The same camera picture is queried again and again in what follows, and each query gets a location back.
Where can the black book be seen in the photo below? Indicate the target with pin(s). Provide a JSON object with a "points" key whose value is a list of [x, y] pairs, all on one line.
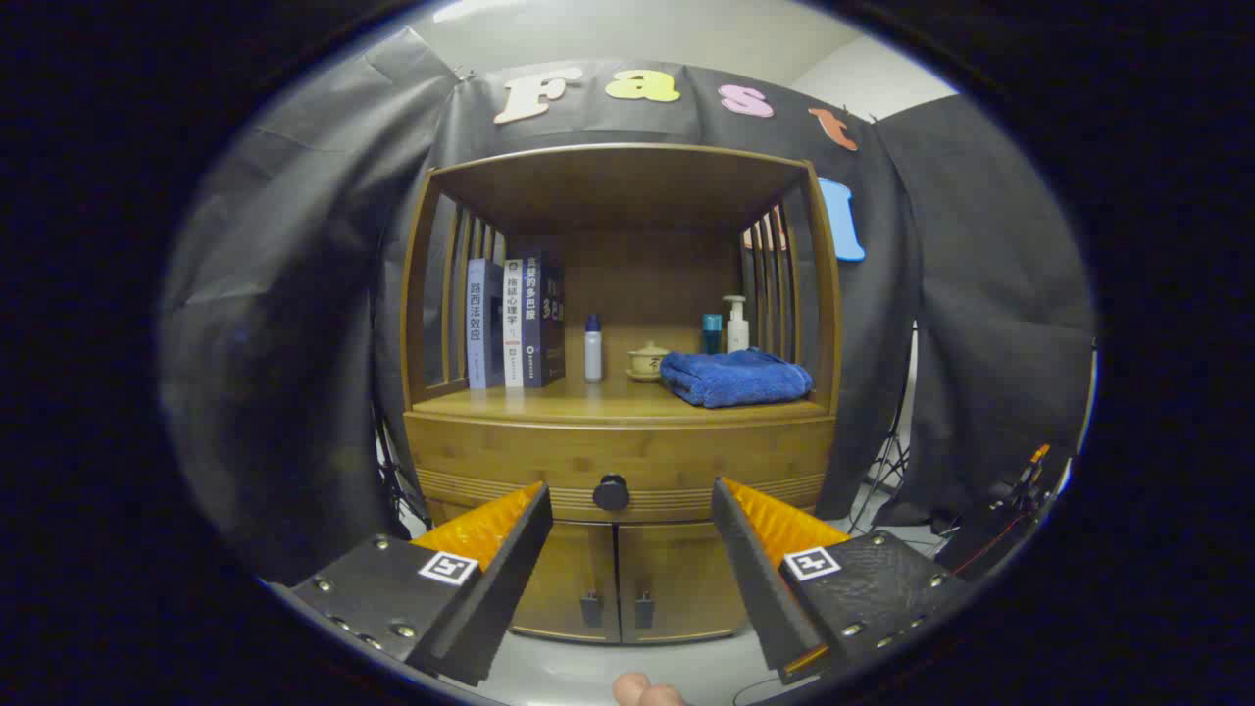
{"points": [[554, 328]]}

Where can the white pump bottle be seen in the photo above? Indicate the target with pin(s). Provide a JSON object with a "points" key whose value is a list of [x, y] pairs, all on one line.
{"points": [[737, 335]]}

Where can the wooden cabinet door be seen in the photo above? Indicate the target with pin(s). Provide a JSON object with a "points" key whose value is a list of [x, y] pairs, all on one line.
{"points": [[578, 579], [677, 579]]}

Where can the beige lidded teacup with saucer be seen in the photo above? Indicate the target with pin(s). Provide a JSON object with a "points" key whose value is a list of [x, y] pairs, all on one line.
{"points": [[648, 361]]}

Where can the wooden cabinet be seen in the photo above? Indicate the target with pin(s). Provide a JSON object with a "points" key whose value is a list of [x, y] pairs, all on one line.
{"points": [[637, 265]]}

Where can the wooden countertop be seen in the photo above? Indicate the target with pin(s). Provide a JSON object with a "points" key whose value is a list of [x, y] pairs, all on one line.
{"points": [[588, 400]]}

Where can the teal bottle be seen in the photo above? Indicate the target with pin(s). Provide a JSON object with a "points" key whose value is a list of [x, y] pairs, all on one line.
{"points": [[712, 335]]}

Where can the white bottle with blue cap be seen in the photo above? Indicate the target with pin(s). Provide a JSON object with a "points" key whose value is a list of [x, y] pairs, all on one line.
{"points": [[593, 355]]}

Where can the dark blue book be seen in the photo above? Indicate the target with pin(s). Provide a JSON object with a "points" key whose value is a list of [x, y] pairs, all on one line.
{"points": [[532, 314]]}

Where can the black device with orange tip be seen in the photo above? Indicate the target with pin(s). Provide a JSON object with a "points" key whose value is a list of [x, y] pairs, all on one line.
{"points": [[990, 534]]}

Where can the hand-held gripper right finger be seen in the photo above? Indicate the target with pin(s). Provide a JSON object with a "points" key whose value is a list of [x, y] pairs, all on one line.
{"points": [[760, 579]]}

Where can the white book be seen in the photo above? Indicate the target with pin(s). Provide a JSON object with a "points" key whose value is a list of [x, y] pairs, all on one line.
{"points": [[513, 324]]}

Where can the black tripod stand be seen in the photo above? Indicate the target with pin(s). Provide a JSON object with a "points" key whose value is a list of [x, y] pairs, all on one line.
{"points": [[395, 480], [890, 446]]}

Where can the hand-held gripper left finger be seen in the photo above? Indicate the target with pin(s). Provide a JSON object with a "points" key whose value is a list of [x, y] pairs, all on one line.
{"points": [[500, 588]]}

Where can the pale blue book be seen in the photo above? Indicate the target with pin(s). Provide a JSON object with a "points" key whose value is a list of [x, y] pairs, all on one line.
{"points": [[482, 324]]}

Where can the black backdrop cloth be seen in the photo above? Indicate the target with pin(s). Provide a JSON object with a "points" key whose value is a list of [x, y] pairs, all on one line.
{"points": [[294, 294]]}

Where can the folded blue towel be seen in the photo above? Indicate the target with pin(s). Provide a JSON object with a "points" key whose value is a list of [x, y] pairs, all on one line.
{"points": [[735, 378]]}

